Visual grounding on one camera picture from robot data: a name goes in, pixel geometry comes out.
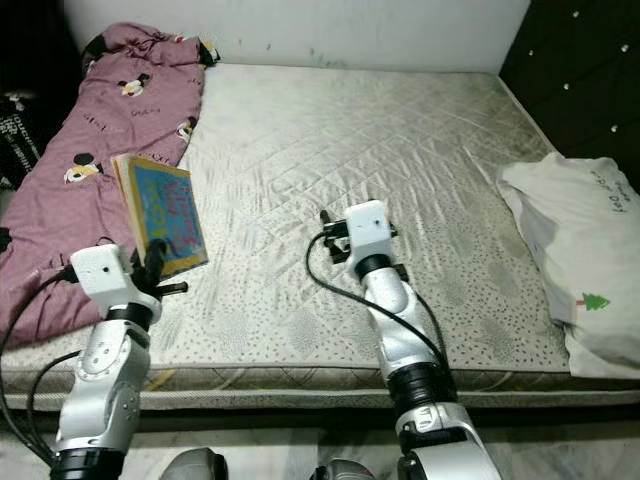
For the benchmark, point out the colourful children's book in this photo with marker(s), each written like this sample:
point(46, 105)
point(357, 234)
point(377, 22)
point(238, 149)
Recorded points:
point(165, 210)

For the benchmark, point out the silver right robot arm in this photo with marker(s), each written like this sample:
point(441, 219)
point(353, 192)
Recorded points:
point(405, 340)

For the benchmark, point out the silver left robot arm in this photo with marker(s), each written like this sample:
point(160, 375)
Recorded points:
point(100, 380)

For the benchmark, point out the white quilted mattress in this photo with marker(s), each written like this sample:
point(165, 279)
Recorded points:
point(360, 150)

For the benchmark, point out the pink cartoon print blanket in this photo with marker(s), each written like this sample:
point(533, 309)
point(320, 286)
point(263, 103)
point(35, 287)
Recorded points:
point(80, 150)

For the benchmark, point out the silver left robot leg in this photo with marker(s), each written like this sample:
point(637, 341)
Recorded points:
point(192, 466)

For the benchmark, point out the silver robot leg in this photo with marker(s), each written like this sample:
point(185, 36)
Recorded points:
point(345, 472)
point(192, 466)

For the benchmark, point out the black printed bag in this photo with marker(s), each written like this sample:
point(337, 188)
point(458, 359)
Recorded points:
point(18, 135)

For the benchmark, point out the silver right robot leg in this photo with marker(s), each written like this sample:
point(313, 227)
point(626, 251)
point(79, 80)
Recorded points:
point(345, 472)

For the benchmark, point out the white pillow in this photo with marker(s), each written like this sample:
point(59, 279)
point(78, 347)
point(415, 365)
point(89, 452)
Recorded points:
point(580, 240)

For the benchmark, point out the black tufted headboard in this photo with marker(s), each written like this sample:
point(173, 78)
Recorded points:
point(590, 60)

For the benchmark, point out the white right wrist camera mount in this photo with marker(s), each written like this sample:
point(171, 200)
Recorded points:
point(370, 228)

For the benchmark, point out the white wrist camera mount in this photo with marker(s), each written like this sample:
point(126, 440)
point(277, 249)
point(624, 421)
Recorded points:
point(370, 228)
point(110, 275)

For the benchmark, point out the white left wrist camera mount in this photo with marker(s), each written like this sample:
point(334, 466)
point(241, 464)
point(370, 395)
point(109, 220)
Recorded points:
point(110, 275)

